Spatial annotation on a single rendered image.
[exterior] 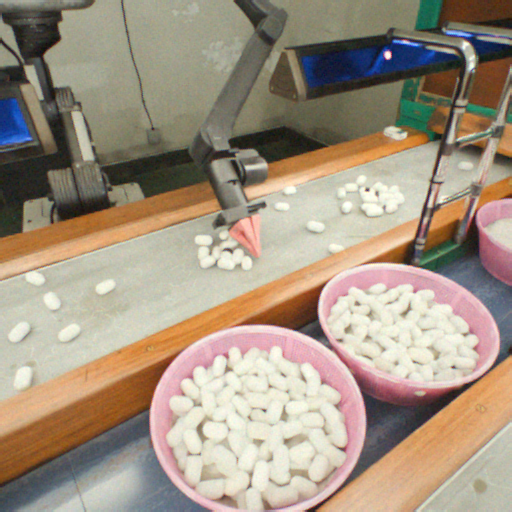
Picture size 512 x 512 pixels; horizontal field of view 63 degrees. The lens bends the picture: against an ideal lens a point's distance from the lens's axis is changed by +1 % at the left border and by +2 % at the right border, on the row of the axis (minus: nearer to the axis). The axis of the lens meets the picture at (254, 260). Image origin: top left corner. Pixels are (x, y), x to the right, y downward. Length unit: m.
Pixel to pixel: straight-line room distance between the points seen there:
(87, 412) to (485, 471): 0.50
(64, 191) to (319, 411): 0.79
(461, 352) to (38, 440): 0.60
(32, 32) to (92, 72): 1.54
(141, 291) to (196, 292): 0.10
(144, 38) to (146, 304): 2.30
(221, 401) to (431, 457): 0.26
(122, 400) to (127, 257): 0.32
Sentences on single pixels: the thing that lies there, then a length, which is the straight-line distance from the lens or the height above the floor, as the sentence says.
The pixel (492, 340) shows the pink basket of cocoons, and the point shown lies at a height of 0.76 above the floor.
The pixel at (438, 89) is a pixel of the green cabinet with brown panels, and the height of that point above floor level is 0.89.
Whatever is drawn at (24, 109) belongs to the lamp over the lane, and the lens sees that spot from 0.54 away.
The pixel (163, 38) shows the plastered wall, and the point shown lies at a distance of 2.93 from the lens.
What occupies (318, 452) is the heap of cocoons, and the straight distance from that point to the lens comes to 0.57.
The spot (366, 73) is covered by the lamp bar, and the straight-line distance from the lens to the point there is 0.78.
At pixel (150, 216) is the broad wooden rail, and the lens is 0.94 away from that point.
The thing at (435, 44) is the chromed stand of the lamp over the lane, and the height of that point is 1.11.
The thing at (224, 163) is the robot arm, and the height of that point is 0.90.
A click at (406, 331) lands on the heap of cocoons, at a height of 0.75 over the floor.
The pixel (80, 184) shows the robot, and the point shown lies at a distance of 1.11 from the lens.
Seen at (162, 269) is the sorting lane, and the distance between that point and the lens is 0.81.
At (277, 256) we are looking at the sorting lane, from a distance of 0.83.
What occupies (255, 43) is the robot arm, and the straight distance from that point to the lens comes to 1.10.
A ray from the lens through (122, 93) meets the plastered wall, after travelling 2.88.
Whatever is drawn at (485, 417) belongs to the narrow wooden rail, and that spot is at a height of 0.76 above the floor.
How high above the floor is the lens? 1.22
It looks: 36 degrees down
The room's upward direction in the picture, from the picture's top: straight up
